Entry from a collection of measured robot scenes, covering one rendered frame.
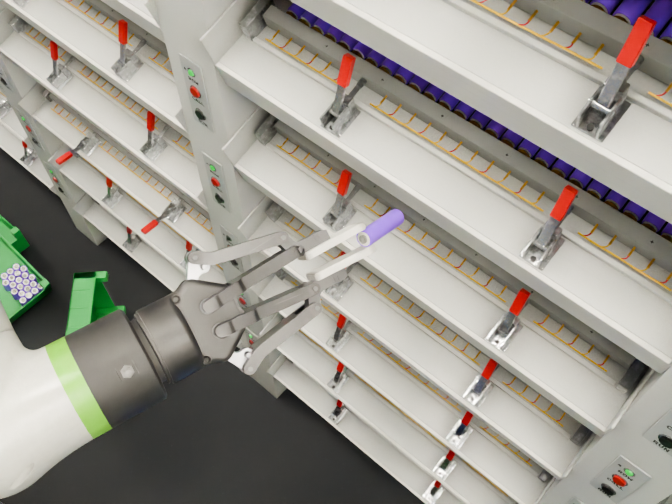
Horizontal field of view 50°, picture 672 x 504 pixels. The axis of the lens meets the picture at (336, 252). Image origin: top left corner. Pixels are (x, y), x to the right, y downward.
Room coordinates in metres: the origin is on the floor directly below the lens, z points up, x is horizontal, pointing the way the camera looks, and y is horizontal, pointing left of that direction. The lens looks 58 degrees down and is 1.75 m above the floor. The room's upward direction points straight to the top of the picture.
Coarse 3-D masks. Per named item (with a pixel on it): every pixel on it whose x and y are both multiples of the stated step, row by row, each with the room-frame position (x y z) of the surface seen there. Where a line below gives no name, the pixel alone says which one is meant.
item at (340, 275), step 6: (342, 270) 0.37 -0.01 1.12; (330, 276) 0.36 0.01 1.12; (336, 276) 0.36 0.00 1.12; (342, 276) 0.37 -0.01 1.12; (312, 282) 0.36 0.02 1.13; (318, 282) 0.36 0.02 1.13; (324, 282) 0.36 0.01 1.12; (330, 282) 0.36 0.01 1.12; (336, 282) 0.36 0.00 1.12; (324, 288) 0.35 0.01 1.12; (318, 294) 0.35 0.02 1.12; (306, 300) 0.34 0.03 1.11; (312, 300) 0.34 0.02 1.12; (318, 300) 0.34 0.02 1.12; (306, 306) 0.34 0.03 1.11
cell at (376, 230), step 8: (384, 216) 0.43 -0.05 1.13; (392, 216) 0.44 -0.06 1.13; (400, 216) 0.44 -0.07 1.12; (376, 224) 0.42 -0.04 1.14; (384, 224) 0.42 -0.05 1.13; (392, 224) 0.43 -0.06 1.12; (400, 224) 0.43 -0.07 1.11; (360, 232) 0.41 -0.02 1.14; (368, 232) 0.40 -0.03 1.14; (376, 232) 0.41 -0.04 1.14; (384, 232) 0.41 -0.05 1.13; (360, 240) 0.40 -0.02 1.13; (368, 240) 0.40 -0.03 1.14; (376, 240) 0.40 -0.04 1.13
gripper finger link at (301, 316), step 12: (300, 312) 0.33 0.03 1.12; (312, 312) 0.33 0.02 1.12; (288, 324) 0.31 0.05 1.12; (300, 324) 0.32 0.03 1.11; (264, 336) 0.31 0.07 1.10; (276, 336) 0.30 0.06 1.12; (288, 336) 0.30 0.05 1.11; (252, 348) 0.30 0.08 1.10; (264, 348) 0.29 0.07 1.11; (252, 360) 0.28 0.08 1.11; (252, 372) 0.27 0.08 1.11
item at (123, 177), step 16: (32, 96) 1.14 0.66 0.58; (48, 96) 1.15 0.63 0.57; (32, 112) 1.13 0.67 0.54; (48, 112) 1.12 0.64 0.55; (48, 128) 1.08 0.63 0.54; (64, 128) 1.08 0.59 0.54; (80, 128) 1.07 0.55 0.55; (96, 160) 0.99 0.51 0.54; (112, 160) 0.99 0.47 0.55; (112, 176) 0.95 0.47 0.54; (128, 176) 0.94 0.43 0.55; (144, 176) 0.94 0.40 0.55; (128, 192) 0.91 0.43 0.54; (144, 192) 0.90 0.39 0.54; (160, 208) 0.86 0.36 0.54; (176, 224) 0.83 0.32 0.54; (192, 224) 0.82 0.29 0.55; (208, 224) 0.82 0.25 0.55; (192, 240) 0.79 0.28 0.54; (208, 240) 0.79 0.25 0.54
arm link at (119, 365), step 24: (120, 312) 0.30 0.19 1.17; (72, 336) 0.27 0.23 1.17; (96, 336) 0.27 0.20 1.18; (120, 336) 0.27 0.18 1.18; (144, 336) 0.28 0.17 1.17; (96, 360) 0.25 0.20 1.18; (120, 360) 0.25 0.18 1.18; (144, 360) 0.25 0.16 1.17; (96, 384) 0.23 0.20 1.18; (120, 384) 0.23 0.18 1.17; (144, 384) 0.24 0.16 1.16; (120, 408) 0.22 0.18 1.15; (144, 408) 0.23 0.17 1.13
